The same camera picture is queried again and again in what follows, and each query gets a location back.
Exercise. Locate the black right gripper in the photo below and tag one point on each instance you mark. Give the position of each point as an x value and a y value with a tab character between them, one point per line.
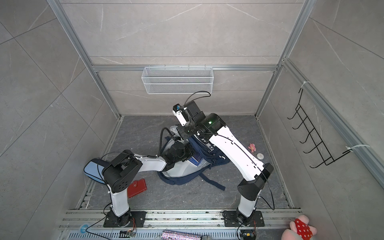
181	130

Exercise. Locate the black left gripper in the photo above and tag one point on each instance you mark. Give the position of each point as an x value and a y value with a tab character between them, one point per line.
190	150

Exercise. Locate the navy blue student backpack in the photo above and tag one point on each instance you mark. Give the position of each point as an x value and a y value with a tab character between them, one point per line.
184	172

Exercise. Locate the dark blue book yellow label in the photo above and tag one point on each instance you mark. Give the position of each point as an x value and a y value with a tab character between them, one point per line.
196	159

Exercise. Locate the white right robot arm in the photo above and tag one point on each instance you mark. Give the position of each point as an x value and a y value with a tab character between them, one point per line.
255	173

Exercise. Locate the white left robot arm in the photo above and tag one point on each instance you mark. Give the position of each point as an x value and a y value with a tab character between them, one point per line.
122	170

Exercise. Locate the small pink toy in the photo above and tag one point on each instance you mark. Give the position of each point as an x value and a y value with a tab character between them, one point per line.
252	148

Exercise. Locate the red wallet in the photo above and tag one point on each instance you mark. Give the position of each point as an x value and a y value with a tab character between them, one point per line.
136	187

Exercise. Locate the small white round object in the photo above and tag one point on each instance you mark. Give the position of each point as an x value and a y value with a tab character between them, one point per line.
260	156

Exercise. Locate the purple glitter microphone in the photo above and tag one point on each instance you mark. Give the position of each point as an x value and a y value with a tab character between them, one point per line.
172	235

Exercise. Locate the pink plush toy red heart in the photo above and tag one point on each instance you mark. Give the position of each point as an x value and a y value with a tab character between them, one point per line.
299	229

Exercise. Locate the white wire mesh basket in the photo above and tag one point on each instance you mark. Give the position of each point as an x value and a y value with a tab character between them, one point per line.
178	80

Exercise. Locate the black wall hook rack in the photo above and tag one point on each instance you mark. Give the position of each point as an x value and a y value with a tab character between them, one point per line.
313	136

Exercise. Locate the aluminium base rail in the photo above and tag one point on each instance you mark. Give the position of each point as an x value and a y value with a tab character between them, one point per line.
149	224

